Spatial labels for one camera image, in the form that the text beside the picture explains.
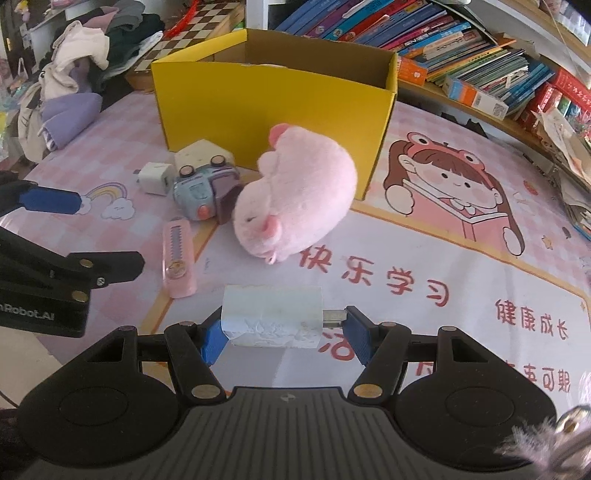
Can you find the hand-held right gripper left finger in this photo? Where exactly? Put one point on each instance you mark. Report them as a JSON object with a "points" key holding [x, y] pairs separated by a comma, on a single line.
{"points": [[213, 341]]}

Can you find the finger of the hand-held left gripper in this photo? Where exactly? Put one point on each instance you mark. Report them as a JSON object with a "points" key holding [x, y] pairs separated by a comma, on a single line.
{"points": [[48, 201], [106, 267]]}

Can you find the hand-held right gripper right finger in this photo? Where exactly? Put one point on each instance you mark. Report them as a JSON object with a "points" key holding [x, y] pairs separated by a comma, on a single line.
{"points": [[360, 334]]}

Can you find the white charger plug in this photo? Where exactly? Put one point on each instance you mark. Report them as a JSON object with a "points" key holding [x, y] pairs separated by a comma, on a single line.
{"points": [[272, 314]]}

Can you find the cream cube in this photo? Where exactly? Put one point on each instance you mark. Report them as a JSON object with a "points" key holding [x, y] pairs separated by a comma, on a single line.
{"points": [[201, 152]]}

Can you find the pink plush pig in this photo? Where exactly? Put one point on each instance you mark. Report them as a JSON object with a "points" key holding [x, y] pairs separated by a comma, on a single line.
{"points": [[300, 194]]}

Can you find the yellow cardboard box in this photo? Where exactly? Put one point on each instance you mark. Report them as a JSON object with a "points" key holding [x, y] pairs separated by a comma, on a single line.
{"points": [[277, 106]]}

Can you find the pink printed desktop mat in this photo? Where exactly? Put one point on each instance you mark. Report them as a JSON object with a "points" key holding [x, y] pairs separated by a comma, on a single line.
{"points": [[415, 240]]}

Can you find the purple garment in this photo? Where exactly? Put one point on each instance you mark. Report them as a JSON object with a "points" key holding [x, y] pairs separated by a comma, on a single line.
{"points": [[69, 117]]}

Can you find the small white charger cube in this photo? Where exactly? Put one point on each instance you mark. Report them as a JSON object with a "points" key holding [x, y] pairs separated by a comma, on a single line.
{"points": [[154, 177]]}

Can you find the pile of dark clothes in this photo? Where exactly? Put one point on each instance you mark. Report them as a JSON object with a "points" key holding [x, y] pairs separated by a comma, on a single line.
{"points": [[134, 50]]}

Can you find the lilac fluffy pompom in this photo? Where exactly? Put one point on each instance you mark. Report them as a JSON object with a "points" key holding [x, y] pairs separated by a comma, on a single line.
{"points": [[545, 443]]}

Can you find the wooden chessboard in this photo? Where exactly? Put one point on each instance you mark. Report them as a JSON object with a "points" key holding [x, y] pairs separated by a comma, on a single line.
{"points": [[184, 34]]}

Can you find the red tassel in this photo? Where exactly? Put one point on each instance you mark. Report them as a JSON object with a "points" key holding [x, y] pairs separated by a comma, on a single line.
{"points": [[181, 23]]}

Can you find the white and orange box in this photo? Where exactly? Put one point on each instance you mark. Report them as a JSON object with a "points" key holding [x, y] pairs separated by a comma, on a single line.
{"points": [[475, 98]]}

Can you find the stack of papers and books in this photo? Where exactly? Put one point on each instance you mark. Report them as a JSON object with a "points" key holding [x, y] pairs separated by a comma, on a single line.
{"points": [[572, 175]]}

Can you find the row of colourful books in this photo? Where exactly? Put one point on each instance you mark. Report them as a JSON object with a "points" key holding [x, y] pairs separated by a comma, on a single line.
{"points": [[415, 32]]}

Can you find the thick red book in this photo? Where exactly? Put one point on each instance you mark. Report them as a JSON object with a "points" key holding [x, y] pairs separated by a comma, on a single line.
{"points": [[563, 99]]}

